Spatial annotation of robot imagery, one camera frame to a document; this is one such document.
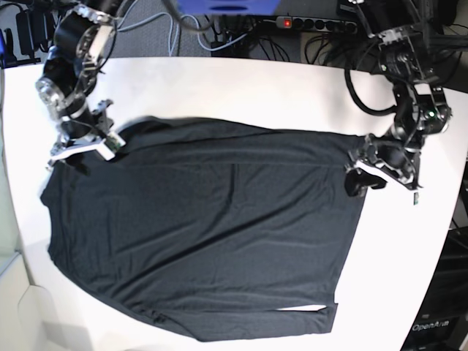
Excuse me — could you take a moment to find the black power adapter brick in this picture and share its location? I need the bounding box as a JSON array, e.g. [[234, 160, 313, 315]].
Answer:
[[15, 10, 48, 59]]

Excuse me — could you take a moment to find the light blue cable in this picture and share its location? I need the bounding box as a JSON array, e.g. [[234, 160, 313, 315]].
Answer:
[[116, 12, 220, 58]]

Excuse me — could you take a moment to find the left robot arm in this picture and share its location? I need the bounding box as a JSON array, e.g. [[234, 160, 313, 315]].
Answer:
[[344, 1, 452, 197]]

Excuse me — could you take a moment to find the black long-sleeve T-shirt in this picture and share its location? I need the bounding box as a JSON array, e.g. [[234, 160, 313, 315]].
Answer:
[[41, 117, 364, 341]]

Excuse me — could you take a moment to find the black power strip red switch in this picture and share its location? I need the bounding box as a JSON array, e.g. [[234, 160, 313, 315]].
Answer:
[[273, 16, 358, 34]]

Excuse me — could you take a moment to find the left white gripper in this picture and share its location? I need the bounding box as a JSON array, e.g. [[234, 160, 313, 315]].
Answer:
[[344, 134, 424, 197]]

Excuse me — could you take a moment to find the black OpenArm equipment case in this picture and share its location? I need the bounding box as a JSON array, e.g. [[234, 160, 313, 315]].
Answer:
[[401, 227, 467, 350]]

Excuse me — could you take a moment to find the blue plastic box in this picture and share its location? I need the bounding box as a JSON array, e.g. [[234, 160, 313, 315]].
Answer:
[[177, 0, 280, 15]]

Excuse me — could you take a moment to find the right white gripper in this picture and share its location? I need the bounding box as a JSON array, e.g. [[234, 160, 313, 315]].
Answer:
[[47, 99, 126, 176]]

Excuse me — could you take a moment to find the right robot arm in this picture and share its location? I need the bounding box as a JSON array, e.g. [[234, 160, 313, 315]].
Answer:
[[35, 1, 125, 174]]

